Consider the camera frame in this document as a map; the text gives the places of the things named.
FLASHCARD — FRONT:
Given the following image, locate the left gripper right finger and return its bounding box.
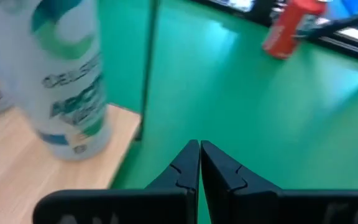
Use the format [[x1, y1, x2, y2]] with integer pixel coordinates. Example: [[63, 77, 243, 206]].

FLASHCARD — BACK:
[[200, 139, 358, 224]]

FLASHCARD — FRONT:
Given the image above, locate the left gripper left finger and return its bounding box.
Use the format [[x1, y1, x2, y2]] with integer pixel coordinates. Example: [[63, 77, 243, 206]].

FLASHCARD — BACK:
[[32, 139, 201, 224]]

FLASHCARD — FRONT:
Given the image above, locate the red Fanta can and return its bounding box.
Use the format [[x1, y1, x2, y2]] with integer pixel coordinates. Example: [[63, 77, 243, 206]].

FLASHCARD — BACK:
[[262, 0, 328, 60]]

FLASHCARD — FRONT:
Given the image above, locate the wooden tray board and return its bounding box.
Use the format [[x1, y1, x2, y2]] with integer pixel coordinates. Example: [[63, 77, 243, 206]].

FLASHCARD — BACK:
[[0, 0, 161, 224]]

